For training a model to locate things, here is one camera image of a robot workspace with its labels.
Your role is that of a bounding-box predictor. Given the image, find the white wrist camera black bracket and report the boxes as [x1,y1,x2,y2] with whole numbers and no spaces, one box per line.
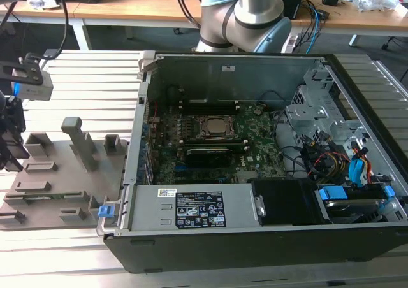
[0,54,54,101]

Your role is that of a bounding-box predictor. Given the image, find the metal drive cage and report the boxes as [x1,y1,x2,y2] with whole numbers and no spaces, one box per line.
[285,68,370,148]

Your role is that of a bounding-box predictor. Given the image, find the black camera cable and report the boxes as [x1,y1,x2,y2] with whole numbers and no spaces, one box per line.
[41,0,70,60]

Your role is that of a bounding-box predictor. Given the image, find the red yellow wire bundle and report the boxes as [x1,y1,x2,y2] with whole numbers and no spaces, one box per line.
[305,150,351,178]

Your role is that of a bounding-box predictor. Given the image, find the grey parts rack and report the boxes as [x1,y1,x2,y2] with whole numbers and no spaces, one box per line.
[0,117,130,231]

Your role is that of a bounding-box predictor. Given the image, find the CPU socket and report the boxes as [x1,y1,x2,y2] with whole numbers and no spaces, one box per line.
[192,114,244,141]

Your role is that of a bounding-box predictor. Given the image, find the black graphics card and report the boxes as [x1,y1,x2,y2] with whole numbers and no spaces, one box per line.
[184,147,234,168]

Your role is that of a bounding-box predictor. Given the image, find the open black PC case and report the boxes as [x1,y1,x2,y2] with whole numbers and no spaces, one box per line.
[97,50,408,275]

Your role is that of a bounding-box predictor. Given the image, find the white power strip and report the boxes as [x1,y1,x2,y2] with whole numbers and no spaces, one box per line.
[282,34,299,54]

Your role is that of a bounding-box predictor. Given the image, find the blue flat wire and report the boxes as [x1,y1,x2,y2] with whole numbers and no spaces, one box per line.
[348,158,368,187]

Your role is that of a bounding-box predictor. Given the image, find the black plastic shroud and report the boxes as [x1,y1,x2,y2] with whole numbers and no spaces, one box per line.
[248,178,323,227]

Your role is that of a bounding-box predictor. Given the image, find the grey power supply with label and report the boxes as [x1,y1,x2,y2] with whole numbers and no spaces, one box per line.
[127,184,265,233]

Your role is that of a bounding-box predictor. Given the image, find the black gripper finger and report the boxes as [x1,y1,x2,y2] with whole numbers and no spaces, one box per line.
[0,134,26,173]

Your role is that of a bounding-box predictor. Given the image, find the green motherboard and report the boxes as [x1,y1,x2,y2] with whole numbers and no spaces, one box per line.
[148,104,288,185]

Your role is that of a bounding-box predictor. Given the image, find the crumpled white paper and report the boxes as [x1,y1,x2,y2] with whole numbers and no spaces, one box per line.
[28,0,55,9]

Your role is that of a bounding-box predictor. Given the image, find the blue cable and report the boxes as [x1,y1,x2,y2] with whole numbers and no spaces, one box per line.
[307,4,321,53]

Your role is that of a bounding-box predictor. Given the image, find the hard disk in blue carrier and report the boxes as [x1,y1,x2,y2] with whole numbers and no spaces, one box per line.
[315,185,396,225]

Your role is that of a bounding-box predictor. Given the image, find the silver CPU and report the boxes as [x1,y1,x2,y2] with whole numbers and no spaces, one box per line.
[203,117,235,135]

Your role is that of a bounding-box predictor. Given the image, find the wooden desk white legs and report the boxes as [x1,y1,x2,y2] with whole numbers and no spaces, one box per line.
[73,0,408,52]
[0,0,92,52]

